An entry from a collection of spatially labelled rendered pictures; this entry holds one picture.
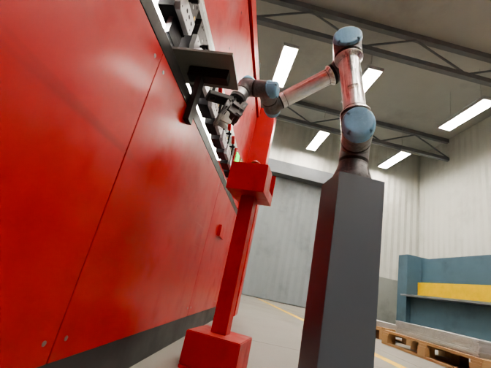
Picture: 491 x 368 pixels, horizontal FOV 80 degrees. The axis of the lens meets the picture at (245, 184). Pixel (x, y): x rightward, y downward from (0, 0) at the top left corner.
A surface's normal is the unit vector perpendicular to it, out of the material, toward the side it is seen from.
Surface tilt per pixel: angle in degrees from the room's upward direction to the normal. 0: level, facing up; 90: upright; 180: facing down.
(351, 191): 90
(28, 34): 90
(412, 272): 90
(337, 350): 90
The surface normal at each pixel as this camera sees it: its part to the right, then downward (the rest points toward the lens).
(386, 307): 0.12, -0.29
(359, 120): -0.27, -0.24
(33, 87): 0.98, 0.17
